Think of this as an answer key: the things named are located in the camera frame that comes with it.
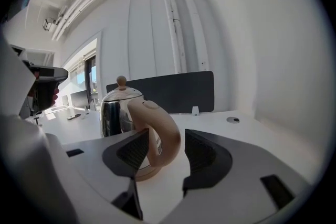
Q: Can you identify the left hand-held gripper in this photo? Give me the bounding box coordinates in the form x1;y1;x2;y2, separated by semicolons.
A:
10;44;70;116

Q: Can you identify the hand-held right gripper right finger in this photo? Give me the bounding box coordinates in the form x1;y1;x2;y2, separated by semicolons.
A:
157;128;311;224

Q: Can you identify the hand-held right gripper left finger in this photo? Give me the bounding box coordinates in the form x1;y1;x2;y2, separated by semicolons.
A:
61;128;151;221

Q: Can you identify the round beige kettle base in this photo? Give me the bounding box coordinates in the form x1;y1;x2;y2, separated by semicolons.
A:
135;165;161;183

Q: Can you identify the shiny steel kettle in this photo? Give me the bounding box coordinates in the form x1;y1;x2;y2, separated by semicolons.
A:
99;75;182;174

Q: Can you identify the person's left hand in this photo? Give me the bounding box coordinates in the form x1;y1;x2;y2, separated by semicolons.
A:
51;87;60;105

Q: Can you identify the black computer monitor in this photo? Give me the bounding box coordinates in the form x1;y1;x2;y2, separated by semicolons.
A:
70;90;88;110

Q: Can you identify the dark-framed window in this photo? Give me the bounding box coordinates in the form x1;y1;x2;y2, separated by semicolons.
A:
61;56;99;110

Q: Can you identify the boxy ceiling lamp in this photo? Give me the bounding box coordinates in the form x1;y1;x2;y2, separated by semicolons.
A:
43;17;56;32

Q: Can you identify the black desk divider panel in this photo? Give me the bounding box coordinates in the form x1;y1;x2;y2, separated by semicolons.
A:
106;70;215;115

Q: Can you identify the thin white vertical pipe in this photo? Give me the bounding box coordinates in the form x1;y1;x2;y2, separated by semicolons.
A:
159;0;187;74

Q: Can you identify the thick white vertical pipe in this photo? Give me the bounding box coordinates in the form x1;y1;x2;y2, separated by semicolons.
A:
167;0;211;72

